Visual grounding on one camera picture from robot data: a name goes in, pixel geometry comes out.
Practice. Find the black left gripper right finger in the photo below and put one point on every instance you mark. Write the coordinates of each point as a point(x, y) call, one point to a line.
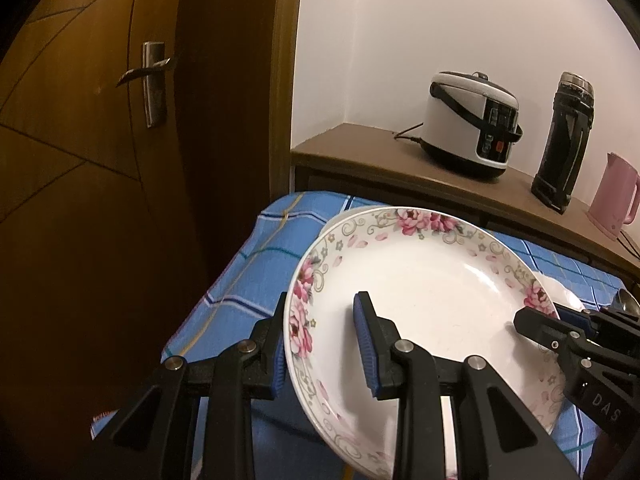
point(495, 435)

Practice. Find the white black rice cooker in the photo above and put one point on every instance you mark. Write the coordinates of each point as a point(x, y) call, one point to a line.
point(470, 124)

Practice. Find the metal spoon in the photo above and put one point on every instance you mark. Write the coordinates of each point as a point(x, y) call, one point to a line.
point(624, 301)

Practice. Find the silver door handle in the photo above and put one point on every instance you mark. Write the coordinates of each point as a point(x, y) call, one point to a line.
point(152, 73)

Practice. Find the brown wooden door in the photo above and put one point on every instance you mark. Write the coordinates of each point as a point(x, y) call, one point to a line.
point(111, 231)

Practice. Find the small white dish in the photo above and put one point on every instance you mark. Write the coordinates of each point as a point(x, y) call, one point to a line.
point(559, 294)

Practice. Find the brown wooden cabinet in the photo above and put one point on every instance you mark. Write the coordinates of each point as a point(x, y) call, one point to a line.
point(371, 163)

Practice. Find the pink electric kettle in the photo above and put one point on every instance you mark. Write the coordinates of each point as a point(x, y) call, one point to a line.
point(617, 198)

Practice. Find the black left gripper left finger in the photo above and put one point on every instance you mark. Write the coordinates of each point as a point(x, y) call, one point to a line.
point(153, 435)

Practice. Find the floral rimmed white plate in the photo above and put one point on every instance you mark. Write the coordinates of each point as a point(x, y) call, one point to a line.
point(449, 287)

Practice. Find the blue plaid tablecloth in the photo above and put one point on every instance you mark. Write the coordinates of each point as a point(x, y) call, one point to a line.
point(286, 446)

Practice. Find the black thermos flask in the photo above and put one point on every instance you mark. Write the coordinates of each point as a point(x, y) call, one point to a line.
point(571, 123)

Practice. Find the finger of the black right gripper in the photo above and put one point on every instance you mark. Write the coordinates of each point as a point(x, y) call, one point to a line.
point(601, 376)
point(600, 324)

